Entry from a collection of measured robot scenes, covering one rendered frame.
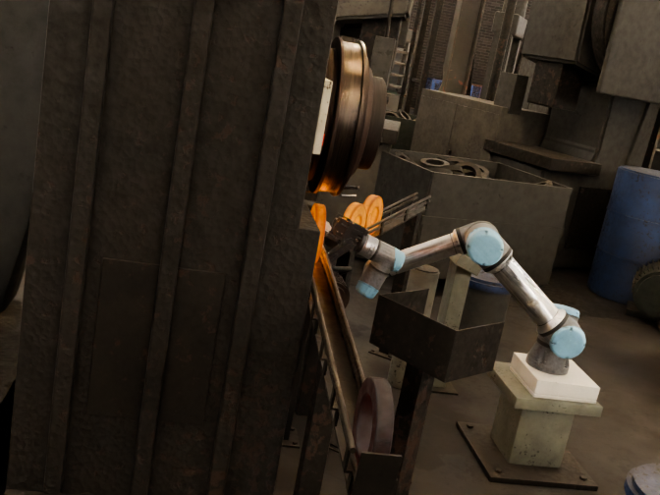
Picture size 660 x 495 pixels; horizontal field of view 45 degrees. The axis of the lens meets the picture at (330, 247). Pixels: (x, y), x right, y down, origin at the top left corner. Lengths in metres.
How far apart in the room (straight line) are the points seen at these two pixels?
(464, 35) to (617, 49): 5.85
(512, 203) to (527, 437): 2.21
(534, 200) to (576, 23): 1.48
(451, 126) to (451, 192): 2.16
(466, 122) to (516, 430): 4.03
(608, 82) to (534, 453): 3.26
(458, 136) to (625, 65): 1.55
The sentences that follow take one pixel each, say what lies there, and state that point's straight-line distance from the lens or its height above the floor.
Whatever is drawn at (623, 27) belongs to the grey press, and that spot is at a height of 1.76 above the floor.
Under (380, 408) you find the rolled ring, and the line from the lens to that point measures 1.45.
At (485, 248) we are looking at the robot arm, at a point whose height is 0.78.
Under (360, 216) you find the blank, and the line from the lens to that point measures 2.99.
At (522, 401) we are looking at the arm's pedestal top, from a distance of 2.83.
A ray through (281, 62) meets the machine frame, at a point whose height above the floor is 1.26.
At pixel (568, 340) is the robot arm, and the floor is 0.54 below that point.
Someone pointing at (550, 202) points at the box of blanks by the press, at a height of 0.64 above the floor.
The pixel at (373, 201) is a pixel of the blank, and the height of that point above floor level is 0.78.
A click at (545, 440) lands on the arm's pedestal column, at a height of 0.12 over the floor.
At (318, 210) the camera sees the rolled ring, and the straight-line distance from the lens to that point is 2.46.
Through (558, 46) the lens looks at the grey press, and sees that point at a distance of 6.03.
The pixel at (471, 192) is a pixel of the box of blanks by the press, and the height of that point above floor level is 0.65.
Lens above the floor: 1.32
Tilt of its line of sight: 14 degrees down
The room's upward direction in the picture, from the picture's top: 10 degrees clockwise
